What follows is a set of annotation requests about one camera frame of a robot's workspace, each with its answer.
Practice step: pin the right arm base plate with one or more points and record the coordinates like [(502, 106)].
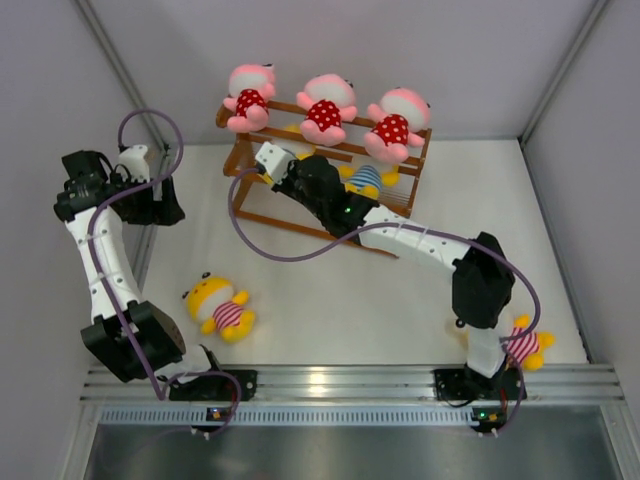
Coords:
[(465, 385)]

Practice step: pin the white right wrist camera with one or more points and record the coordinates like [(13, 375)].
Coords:
[(272, 162)]

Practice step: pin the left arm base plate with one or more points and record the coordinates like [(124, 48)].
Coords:
[(216, 388)]

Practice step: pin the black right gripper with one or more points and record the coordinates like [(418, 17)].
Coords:
[(283, 185)]

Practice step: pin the pink red-dotted toy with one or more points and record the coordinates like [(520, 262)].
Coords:
[(398, 117), (251, 87), (328, 100)]

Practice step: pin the yellow pink-striped toy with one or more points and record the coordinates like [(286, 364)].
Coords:
[(528, 350), (218, 308)]

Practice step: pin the perforated grey cable duct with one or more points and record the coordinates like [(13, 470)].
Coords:
[(254, 415)]

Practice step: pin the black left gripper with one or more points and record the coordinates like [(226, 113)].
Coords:
[(164, 212)]

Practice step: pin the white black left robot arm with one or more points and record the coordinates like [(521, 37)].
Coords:
[(129, 335)]

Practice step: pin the aluminium front rail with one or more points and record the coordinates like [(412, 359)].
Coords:
[(554, 384)]

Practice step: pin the yellow blue-striped toy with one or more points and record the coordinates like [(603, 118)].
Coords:
[(300, 150), (366, 180)]

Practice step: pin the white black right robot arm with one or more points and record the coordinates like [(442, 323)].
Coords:
[(481, 283)]

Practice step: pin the brown wooden shelf rack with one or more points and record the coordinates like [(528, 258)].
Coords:
[(242, 159)]

